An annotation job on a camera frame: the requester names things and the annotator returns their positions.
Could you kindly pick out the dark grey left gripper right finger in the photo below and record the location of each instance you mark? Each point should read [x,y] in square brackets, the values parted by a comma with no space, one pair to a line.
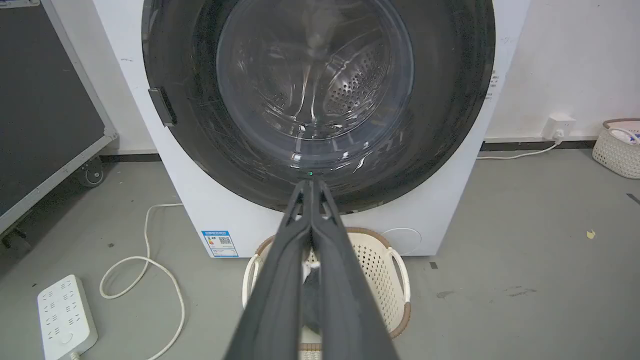
[345,300]

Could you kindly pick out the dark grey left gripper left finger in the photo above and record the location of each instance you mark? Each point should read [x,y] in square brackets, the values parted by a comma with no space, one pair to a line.
[280,290]

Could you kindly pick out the white front-load washing machine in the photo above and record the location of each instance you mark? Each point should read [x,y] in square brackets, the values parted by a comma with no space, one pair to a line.
[440,210]

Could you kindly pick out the round dark glass washer door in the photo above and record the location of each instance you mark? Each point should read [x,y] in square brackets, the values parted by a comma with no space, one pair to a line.
[320,90]

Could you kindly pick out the dark clothing in basket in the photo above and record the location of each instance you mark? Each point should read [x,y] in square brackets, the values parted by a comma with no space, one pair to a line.
[310,305]

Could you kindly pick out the cream perforated laundry basket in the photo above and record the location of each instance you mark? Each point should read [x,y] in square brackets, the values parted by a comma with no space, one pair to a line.
[382,272]

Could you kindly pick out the white power strip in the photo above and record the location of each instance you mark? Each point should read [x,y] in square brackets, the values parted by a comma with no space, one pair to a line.
[65,317]

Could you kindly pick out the black flight case on wheels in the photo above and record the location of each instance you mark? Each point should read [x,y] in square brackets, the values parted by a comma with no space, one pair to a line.
[40,110]

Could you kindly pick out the cream woven storage basket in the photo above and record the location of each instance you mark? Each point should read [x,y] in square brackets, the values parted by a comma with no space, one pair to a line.
[618,149]

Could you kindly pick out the white wall plug adapter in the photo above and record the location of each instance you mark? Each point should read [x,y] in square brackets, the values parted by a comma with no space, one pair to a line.
[558,127]

